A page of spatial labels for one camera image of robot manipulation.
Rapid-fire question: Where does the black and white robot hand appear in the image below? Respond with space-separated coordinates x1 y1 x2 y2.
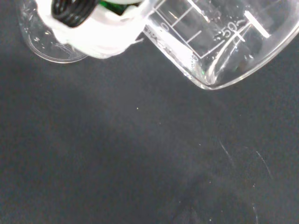
43 0 151 59

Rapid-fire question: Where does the clear empty glass beaker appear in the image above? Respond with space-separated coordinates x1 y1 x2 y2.
17 0 91 64

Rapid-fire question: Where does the black bench cloth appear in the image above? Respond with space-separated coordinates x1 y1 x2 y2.
0 0 299 224

